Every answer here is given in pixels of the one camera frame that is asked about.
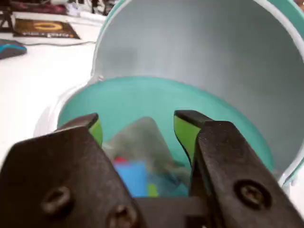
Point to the teal whale-shaped trash bin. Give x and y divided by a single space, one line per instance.
202 59

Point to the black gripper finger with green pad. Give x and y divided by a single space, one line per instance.
237 180

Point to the red lego block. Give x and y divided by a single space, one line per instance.
120 159

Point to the crumpled blue paper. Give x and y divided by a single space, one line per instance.
171 185

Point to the blue lego block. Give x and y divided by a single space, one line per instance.
133 178

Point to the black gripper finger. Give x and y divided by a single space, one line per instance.
59 180

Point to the crumpled grey paper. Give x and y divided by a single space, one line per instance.
147 140

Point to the green lego block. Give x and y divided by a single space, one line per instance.
153 190

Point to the grey mouse blue stripe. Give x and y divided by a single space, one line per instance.
10 48

